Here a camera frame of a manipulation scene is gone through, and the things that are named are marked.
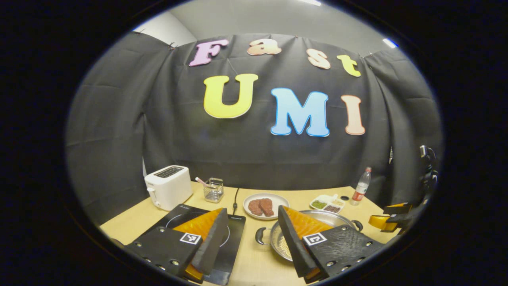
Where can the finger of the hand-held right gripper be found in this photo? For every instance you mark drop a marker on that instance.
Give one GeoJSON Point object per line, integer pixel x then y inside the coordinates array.
{"type": "Point", "coordinates": [399, 208]}
{"type": "Point", "coordinates": [383, 223]}

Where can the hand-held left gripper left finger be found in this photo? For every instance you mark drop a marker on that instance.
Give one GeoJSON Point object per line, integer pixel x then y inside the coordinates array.
{"type": "Point", "coordinates": [216, 242]}

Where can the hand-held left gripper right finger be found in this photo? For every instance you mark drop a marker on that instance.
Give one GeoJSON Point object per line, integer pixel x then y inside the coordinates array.
{"type": "Point", "coordinates": [291, 246]}

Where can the black induction cooktop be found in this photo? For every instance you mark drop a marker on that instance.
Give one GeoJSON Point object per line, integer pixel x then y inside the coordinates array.
{"type": "Point", "coordinates": [234, 246]}

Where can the pile of soybeans in pot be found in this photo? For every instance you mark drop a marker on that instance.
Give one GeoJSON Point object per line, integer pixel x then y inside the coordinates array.
{"type": "Point", "coordinates": [283, 248]}

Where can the clear water bottle red label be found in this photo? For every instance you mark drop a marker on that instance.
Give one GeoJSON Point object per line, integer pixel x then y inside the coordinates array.
{"type": "Point", "coordinates": [360, 188]}

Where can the brown meat patty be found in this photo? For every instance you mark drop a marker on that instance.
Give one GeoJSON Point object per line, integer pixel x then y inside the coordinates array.
{"type": "Point", "coordinates": [254, 207]}
{"type": "Point", "coordinates": [267, 206]}

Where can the white round plate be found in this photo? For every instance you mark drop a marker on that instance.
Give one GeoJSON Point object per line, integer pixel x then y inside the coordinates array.
{"type": "Point", "coordinates": [279, 200]}

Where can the small pile of pale beans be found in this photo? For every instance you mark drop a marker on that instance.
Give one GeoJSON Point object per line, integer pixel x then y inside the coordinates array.
{"type": "Point", "coordinates": [338, 202]}

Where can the pile of green mung beans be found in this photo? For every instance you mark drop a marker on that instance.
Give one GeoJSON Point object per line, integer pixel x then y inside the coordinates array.
{"type": "Point", "coordinates": [318, 204]}

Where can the pile of red beans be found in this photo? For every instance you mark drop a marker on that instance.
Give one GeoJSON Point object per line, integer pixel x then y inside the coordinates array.
{"type": "Point", "coordinates": [332, 209]}

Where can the white divided dish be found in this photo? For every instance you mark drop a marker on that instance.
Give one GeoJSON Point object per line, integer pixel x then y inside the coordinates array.
{"type": "Point", "coordinates": [327, 198]}

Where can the pink utensil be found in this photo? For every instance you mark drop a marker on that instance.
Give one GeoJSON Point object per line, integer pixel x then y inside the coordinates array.
{"type": "Point", "coordinates": [201, 181]}

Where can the white toaster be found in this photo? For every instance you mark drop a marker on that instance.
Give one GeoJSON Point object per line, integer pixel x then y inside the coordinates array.
{"type": "Point", "coordinates": [168, 186]}

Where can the black backdrop cloth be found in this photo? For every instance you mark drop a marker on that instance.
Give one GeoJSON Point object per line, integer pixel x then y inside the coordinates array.
{"type": "Point", "coordinates": [158, 139]}

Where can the small ceiling light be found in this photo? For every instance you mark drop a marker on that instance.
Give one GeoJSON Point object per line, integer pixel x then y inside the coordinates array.
{"type": "Point", "coordinates": [390, 43]}

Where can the large ceiling light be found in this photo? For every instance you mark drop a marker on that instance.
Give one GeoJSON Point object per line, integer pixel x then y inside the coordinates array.
{"type": "Point", "coordinates": [310, 2]}

